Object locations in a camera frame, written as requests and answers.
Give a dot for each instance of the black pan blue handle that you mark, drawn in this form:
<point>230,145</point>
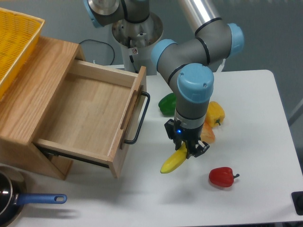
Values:
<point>14,195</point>

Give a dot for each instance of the green bell pepper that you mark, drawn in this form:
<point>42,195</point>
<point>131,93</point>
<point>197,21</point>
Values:
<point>167,104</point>

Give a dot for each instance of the black corner object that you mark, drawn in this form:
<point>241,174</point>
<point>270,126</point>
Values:
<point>297,198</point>

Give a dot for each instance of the yellow banana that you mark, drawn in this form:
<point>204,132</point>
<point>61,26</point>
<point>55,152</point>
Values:
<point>175,160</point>

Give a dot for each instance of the yellow bell pepper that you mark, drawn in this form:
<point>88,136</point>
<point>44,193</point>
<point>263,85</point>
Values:
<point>215,114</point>

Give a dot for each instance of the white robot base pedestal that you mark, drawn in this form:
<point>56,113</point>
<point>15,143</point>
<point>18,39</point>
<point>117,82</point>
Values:
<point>137,42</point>

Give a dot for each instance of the open wooden top drawer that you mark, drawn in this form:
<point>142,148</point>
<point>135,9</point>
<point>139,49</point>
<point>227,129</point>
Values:
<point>94,115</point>

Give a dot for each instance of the yellow plastic basket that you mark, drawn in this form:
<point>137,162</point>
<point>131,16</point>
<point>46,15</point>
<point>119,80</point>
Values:
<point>19,34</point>

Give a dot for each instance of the orange pastry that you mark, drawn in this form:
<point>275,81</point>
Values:
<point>207,134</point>

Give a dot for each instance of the red bell pepper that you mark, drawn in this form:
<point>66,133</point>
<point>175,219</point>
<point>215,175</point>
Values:
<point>222,176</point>

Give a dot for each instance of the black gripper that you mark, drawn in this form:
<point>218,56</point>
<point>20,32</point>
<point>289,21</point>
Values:
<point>191,137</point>

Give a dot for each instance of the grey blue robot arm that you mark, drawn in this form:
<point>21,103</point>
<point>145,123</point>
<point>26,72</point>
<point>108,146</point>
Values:
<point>184,67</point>

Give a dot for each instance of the wooden drawer cabinet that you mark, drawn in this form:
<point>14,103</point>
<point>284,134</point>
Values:
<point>26,102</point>

